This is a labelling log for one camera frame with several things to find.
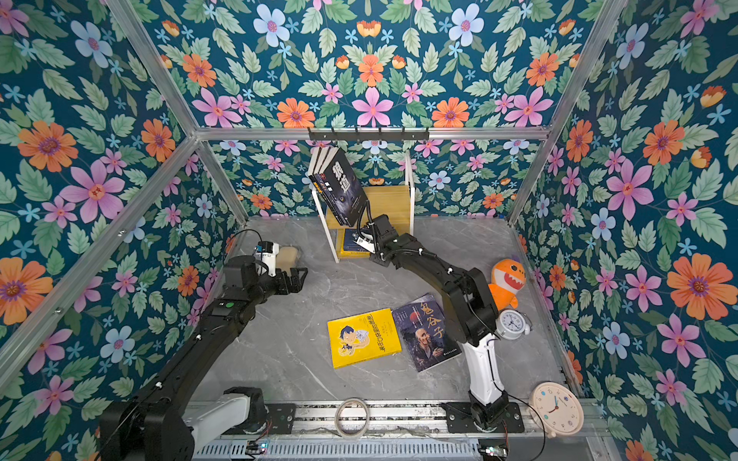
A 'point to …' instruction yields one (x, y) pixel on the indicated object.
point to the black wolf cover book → (362, 196)
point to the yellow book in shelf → (342, 253)
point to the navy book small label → (350, 244)
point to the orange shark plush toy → (507, 278)
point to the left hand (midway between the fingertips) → (296, 262)
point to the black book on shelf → (340, 175)
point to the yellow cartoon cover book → (363, 337)
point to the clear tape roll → (336, 422)
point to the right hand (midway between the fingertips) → (383, 241)
